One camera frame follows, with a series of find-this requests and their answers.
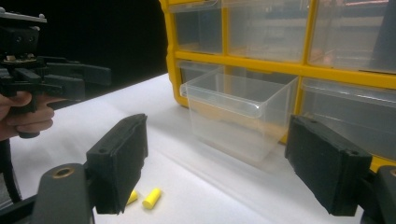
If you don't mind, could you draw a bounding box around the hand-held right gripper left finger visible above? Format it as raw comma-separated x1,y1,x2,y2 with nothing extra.
85,113,149,216

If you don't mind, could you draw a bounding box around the black cable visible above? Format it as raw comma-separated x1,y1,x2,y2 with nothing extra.
0,138,23,204

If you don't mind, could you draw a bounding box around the yellow foam earplug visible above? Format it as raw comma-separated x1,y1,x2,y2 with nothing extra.
141,187,163,210
125,189,139,206

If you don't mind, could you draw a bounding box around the yellow drawer cabinet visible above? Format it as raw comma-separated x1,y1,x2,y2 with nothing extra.
158,0,396,174

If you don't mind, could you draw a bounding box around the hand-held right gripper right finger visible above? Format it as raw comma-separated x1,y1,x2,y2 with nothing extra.
284,114,374,217

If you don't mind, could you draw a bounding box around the pulled-out clear plastic drawer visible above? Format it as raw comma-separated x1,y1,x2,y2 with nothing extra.
179,66,301,166

